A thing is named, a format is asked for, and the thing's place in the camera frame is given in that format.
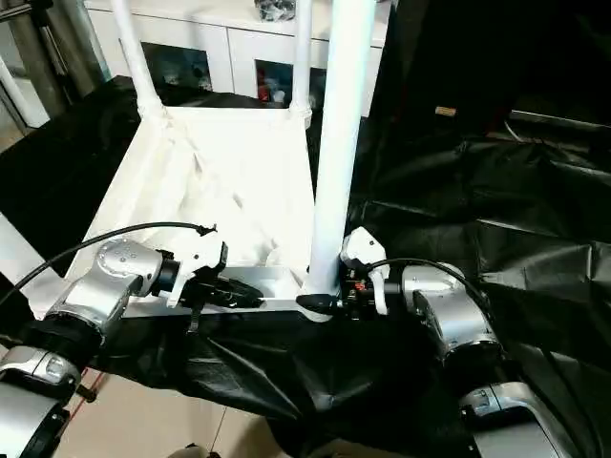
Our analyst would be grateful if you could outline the black backdrop cloth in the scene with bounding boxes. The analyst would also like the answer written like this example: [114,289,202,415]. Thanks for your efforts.
[371,0,611,135]

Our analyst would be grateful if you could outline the black mat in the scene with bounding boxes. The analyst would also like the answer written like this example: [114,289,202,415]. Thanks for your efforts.
[0,73,611,458]

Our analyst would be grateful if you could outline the black tripod pole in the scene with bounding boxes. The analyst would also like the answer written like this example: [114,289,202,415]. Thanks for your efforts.
[0,0,49,20]

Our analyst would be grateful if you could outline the white glass-door cabinet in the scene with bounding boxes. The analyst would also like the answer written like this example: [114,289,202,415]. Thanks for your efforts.
[85,0,390,118]

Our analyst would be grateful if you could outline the black left wrist camera cable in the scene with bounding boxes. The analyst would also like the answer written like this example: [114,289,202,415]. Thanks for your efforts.
[0,221,219,306]

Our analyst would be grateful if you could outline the red wire hanger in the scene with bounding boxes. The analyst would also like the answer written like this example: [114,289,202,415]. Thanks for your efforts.
[71,374,109,421]

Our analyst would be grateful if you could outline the black metal bar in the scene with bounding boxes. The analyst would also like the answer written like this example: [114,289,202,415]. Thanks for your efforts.
[510,109,611,133]

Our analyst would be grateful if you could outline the white pole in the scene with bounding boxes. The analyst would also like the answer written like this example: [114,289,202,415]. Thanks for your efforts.
[0,56,52,128]

